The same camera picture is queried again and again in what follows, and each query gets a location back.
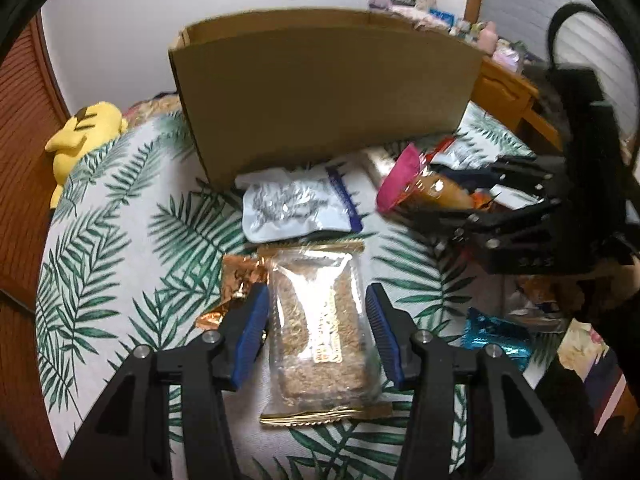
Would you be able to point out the copper foil snack wrapper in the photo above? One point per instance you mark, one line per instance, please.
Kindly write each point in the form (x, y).
(240, 275)

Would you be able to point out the leaf print bedsheet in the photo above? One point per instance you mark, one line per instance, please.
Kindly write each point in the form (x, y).
(145, 240)

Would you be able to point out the wooden slatted closet door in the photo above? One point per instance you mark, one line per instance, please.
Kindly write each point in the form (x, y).
(25, 160)

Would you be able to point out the clear brown biscuit packet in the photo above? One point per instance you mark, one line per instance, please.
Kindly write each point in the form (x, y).
(320, 320)

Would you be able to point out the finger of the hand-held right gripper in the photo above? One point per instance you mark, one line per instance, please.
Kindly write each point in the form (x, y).
(515, 170)
(500, 222)

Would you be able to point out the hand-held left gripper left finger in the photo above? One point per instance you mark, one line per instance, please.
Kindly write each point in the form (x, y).
(251, 332)

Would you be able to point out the yellow plush toy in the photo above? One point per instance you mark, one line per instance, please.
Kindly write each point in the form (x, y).
(82, 132)

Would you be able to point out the white blue-striped snack bag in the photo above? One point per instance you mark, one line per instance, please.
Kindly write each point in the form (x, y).
(295, 205)

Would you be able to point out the clear orange snack packet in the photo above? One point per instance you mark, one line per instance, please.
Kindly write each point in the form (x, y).
(535, 302)

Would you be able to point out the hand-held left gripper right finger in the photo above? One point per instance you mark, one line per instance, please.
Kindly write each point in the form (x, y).
(384, 332)

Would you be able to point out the brown cardboard box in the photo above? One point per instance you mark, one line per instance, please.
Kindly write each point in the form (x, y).
(320, 100)

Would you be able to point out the floral cloth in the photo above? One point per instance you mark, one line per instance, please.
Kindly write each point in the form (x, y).
(590, 365)

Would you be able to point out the wooden desk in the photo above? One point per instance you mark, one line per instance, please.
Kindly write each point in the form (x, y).
(505, 95)

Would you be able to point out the pink-topped cone snack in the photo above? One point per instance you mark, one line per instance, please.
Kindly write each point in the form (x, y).
(425, 187)

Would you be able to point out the pile of desk clutter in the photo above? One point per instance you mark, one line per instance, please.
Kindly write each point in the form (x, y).
(450, 20)

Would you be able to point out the blue foil snack packet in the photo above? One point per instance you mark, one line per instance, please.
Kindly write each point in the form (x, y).
(495, 337)

